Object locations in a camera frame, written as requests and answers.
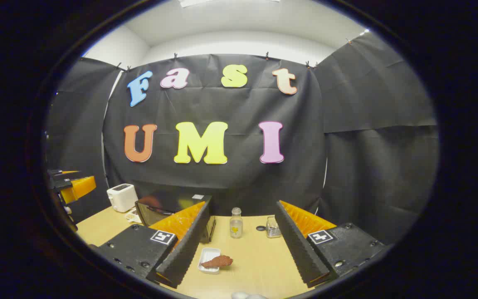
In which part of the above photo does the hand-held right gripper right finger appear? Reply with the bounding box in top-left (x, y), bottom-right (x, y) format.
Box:
top-left (275, 200), bottom-right (385, 288)

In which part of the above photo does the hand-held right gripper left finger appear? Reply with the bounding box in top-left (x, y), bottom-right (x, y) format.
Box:
top-left (97, 201), bottom-right (211, 289)

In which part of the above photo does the brown meat slice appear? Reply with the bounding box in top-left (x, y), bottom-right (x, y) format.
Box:
top-left (201, 255), bottom-right (234, 269)

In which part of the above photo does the black electric oven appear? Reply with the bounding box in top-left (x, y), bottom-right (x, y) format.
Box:
top-left (135, 191), bottom-right (217, 244)

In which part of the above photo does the small white rectangular plate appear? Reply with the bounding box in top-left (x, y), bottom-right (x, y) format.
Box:
top-left (198, 248), bottom-right (221, 274)

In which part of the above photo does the clear glass cup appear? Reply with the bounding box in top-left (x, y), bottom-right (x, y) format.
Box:
top-left (266, 216), bottom-right (282, 238)

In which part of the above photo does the white toaster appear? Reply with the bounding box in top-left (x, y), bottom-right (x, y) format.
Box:
top-left (107, 184), bottom-right (139, 213)

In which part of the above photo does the clear glass bottle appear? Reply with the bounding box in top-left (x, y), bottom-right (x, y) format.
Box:
top-left (229, 207), bottom-right (244, 239)

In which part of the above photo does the black backdrop cloth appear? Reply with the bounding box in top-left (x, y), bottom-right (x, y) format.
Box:
top-left (45, 31), bottom-right (439, 245)

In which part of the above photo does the ceiling light panel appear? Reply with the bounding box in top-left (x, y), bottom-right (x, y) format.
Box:
top-left (179, 0), bottom-right (282, 8)

